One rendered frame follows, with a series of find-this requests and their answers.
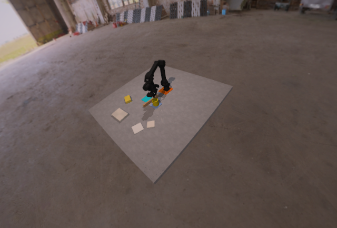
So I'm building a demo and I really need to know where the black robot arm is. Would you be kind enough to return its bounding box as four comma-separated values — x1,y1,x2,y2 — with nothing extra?
142,60,170,91

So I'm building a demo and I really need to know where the orange wooden beam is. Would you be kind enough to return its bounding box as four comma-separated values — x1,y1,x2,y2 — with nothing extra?
143,94,159,107

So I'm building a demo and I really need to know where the beige flat block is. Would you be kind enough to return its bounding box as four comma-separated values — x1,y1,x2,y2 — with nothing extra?
112,108,128,122

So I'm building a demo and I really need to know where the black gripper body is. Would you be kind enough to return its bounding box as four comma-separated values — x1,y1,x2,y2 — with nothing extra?
146,84,159,97

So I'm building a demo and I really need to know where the yellow flat block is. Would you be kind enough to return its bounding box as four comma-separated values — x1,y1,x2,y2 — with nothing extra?
124,95,131,103

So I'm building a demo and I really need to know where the beige flat rectangular slab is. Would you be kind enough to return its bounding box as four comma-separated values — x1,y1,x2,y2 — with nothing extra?
147,121,155,128

